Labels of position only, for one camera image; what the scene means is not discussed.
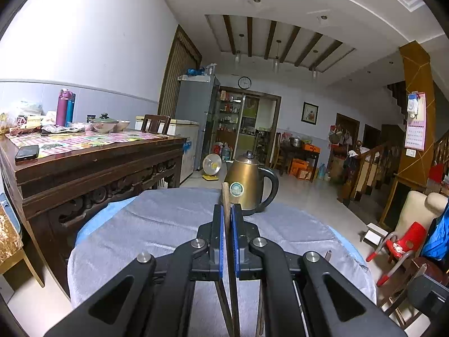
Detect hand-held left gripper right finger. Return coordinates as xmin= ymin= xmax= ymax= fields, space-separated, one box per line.
xmin=231 ymin=204 xmax=407 ymax=337

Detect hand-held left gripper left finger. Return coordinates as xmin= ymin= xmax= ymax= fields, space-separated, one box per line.
xmin=44 ymin=204 xmax=225 ymax=337

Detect single dark wooden chopstick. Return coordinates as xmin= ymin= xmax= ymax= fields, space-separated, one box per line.
xmin=222 ymin=182 xmax=242 ymax=337

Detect dark wooden stool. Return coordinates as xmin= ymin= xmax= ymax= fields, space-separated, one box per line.
xmin=379 ymin=256 xmax=449 ymax=329

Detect blue jacket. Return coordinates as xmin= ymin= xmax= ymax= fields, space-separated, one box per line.
xmin=421 ymin=200 xmax=449 ymax=260

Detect red child chair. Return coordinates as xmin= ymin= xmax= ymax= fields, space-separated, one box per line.
xmin=366 ymin=222 xmax=427 ymax=286

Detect bronze electric kettle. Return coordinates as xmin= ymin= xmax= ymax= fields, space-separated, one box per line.
xmin=223 ymin=150 xmax=279 ymax=216

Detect grey tablecloth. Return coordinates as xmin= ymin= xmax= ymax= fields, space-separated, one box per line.
xmin=67 ymin=187 xmax=377 ymax=309

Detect round electric heater fan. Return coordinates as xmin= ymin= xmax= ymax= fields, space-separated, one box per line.
xmin=202 ymin=154 xmax=223 ymax=181

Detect white step stool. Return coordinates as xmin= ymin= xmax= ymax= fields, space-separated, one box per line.
xmin=361 ymin=223 xmax=389 ymax=250

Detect beige sofa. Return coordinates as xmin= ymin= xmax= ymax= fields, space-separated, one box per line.
xmin=393 ymin=190 xmax=449 ymax=246

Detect white chest freezer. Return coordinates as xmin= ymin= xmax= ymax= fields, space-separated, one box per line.
xmin=135 ymin=115 xmax=200 ymax=183

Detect orange cardboard boxes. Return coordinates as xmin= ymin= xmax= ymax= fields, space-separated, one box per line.
xmin=291 ymin=158 xmax=314 ymax=182

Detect dark wooden side table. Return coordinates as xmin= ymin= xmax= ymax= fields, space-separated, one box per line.
xmin=279 ymin=140 xmax=320 ymax=176

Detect blue round table cover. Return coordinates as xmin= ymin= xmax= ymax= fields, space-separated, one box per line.
xmin=76 ymin=197 xmax=369 ymax=271

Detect wooden shelf cabinet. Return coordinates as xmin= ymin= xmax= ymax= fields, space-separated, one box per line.
xmin=215 ymin=88 xmax=244 ymax=148

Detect brown tiled pillar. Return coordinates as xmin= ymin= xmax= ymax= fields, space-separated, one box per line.
xmin=381 ymin=40 xmax=436 ymax=229

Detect dark wooden dining chair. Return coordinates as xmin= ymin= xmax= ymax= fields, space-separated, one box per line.
xmin=141 ymin=114 xmax=171 ymax=135

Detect carved wooden sideboard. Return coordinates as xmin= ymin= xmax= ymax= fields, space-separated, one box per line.
xmin=0 ymin=133 xmax=187 ymax=299

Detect grey refrigerator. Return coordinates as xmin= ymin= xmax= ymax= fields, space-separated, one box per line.
xmin=174 ymin=74 xmax=221 ymax=169

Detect wooden stair railing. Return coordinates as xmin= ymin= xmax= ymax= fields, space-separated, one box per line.
xmin=338 ymin=140 xmax=393 ymax=204

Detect lidded green bowl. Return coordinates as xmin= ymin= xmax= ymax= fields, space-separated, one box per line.
xmin=92 ymin=113 xmax=119 ymax=134

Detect checkered pink table runner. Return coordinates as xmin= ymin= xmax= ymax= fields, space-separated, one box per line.
xmin=9 ymin=130 xmax=183 ymax=158

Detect brown door curtain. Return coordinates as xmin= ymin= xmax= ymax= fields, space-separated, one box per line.
xmin=158 ymin=24 xmax=202 ymax=118

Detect purple thermos bottle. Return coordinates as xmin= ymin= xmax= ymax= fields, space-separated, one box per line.
xmin=56 ymin=89 xmax=72 ymax=127

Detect gold patterned cushioned chair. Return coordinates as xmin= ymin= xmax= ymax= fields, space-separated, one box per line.
xmin=0 ymin=193 xmax=46 ymax=295

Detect black smartphone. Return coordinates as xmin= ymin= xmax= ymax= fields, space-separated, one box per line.
xmin=15 ymin=145 xmax=40 ymax=162

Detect pile of snack packets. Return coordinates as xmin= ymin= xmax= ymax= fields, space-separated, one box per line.
xmin=0 ymin=102 xmax=57 ymax=136

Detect framed wall picture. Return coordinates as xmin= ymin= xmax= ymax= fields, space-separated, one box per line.
xmin=301 ymin=102 xmax=319 ymax=124

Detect pink wall calendar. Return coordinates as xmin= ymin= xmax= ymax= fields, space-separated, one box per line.
xmin=404 ymin=92 xmax=427 ymax=151

